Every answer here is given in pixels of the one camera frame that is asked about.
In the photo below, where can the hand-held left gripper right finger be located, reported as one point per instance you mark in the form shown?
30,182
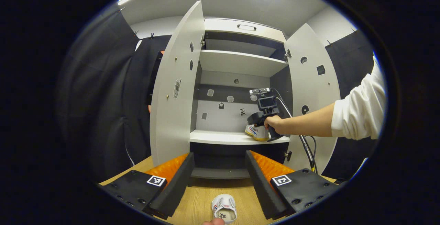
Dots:
259,183

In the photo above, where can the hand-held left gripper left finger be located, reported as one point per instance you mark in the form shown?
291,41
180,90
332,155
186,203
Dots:
178,187

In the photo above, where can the white striped canvas shoe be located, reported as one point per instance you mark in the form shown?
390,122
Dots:
257,134
225,202

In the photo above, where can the white shoe cabinet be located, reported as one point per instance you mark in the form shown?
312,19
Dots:
223,115

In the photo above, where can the white shoe cabinet door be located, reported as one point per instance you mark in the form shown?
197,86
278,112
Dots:
316,91
172,115

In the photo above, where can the white cabinet drawer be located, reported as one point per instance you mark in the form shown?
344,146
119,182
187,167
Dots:
223,27

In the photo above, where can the black backdrop cloth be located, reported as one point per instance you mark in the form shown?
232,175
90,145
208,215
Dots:
103,98
350,56

